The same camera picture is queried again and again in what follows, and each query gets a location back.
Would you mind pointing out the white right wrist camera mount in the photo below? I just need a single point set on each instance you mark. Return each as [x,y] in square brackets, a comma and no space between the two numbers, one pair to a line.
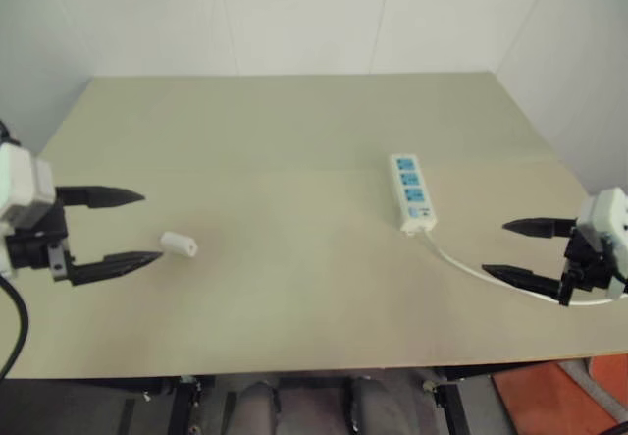
[606,214]

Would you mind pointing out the orange floor mat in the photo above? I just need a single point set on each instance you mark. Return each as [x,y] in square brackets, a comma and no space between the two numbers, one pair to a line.
[539,396]

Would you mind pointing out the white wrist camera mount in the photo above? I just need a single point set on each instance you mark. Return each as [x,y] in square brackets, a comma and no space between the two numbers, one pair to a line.
[606,214]
[22,179]

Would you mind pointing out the white plug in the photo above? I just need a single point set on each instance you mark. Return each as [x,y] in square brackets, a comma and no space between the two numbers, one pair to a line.
[179,245]

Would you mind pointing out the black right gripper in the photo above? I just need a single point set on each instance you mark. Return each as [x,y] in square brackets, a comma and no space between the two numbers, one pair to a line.
[586,265]

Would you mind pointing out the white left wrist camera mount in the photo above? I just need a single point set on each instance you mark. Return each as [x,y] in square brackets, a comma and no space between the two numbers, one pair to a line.
[22,179]

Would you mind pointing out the black metal table frame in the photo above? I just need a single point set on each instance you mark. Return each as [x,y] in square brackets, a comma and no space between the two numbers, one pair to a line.
[454,405]

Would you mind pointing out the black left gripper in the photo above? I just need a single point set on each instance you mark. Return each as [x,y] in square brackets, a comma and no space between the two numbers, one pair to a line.
[34,251]

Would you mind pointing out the dark grey rounded shape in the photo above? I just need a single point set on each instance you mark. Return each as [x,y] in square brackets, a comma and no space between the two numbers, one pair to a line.
[369,405]
[255,408]

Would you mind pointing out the white power strip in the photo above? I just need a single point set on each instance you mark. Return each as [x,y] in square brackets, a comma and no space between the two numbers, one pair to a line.
[411,184]

